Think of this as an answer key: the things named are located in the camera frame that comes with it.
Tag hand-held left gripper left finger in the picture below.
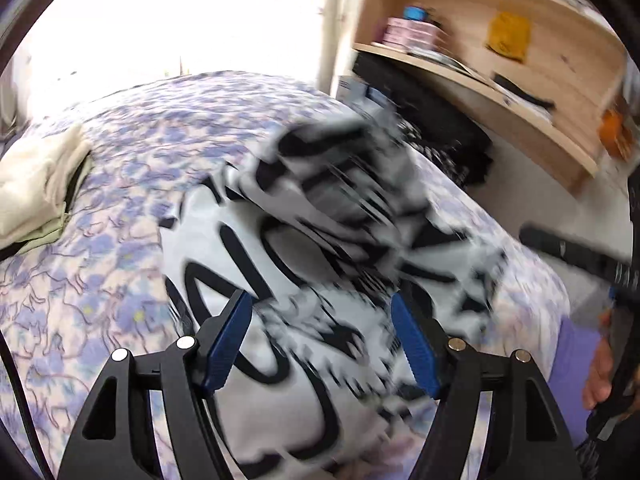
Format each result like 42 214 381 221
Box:
60 289 253 480

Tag purple floral fleece blanket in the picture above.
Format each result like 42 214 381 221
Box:
0 71 571 480

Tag black hanging clothes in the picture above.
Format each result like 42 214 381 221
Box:
352 52 496 191

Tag wooden shelf unit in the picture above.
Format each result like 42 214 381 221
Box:
350 0 636 196

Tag white leaf print curtain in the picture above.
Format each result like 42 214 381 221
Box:
320 0 357 93

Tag cream folded garment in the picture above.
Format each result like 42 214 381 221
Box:
0 122 96 252

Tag small orange item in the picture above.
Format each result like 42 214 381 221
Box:
600 107 636 161

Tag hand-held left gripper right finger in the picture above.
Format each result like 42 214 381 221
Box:
390 292 583 480

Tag black cable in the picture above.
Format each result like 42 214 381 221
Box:
0 330 56 480

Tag yellow cloth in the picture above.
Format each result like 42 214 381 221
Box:
487 10 532 63

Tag person's right hand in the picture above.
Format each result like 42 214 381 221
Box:
582 307 623 411

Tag plain purple bed sheet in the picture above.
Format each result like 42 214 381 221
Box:
547 317 608 448

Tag flat black item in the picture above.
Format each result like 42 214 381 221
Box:
492 72 557 111

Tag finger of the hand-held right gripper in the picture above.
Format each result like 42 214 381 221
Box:
519 225 636 286

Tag pink mini drawer set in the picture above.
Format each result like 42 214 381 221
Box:
380 16 448 51

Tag black and white printed jacket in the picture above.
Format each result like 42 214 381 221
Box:
160 115 511 480

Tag glossy magazine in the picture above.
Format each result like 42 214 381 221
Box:
407 50 488 83

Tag black white patterned garment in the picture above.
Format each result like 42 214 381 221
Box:
397 117 476 181

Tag white and blue box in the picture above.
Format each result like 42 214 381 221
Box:
336 75 391 111

